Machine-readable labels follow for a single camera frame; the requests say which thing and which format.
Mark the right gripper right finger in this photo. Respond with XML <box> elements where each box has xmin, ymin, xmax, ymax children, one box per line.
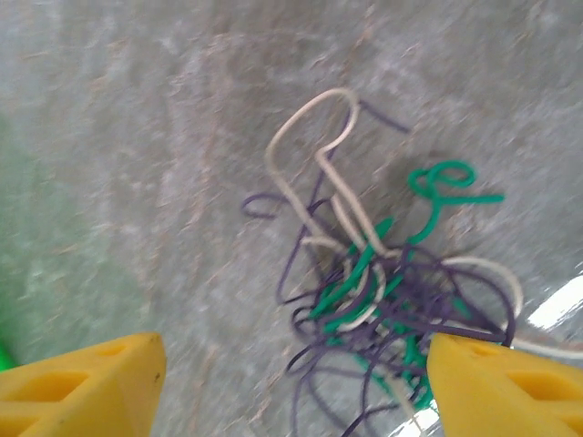
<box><xmin>425</xmin><ymin>333</ymin><xmax>583</xmax><ymax>437</ymax></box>

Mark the thin dark purple cable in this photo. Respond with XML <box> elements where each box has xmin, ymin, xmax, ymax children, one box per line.
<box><xmin>240</xmin><ymin>100</ymin><xmax>518</xmax><ymax>437</ymax></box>

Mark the thin cream white cable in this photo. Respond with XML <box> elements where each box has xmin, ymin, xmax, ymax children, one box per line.
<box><xmin>265</xmin><ymin>87</ymin><xmax>583</xmax><ymax>433</ymax></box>

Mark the thin green cable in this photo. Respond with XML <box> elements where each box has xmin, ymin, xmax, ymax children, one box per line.
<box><xmin>309</xmin><ymin>159</ymin><xmax>506</xmax><ymax>411</ymax></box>

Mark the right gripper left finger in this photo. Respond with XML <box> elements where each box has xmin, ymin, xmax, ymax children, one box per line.
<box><xmin>0</xmin><ymin>332</ymin><xmax>166</xmax><ymax>437</ymax></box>

